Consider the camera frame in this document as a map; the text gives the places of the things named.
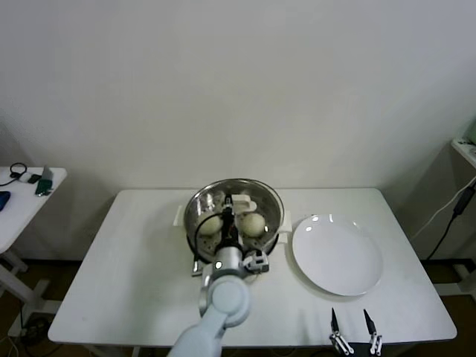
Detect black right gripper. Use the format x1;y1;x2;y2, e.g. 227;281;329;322
329;306;384;357

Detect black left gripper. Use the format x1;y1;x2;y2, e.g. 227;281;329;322
220;193;243;249

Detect white steamed baozi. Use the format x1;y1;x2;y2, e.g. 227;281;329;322
241;213;267;237
200;216;224;236

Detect round glass pot lid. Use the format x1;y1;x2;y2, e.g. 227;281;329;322
184;178;286;261

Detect perforated steel steamer basket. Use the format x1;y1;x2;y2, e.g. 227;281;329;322
173;178;293;261

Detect cream electric cooker pot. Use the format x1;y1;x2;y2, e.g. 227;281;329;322
173;208;293;278

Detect round white plate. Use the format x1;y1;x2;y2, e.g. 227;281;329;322
292;213;384;298

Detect white stand base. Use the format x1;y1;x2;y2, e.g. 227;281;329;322
434;260;476;298

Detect white shelf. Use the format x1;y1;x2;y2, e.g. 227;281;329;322
450;118;476;168

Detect white side table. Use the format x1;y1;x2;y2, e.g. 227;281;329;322
0;165;68;328

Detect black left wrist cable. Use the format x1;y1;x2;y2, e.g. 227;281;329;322
191;211;226;261

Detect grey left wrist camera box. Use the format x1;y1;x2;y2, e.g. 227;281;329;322
241;251;271;275

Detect white wall cable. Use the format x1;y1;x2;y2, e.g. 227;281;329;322
414;177;476;237

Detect black power adapter cable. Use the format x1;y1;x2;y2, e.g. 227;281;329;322
425;185;476;261

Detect green handled tool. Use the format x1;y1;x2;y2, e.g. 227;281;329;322
35;165;55;197

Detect black looped cable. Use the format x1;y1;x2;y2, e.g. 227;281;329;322
0;162;29;187

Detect black floor cables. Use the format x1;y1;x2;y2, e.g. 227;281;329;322
14;315;49;339

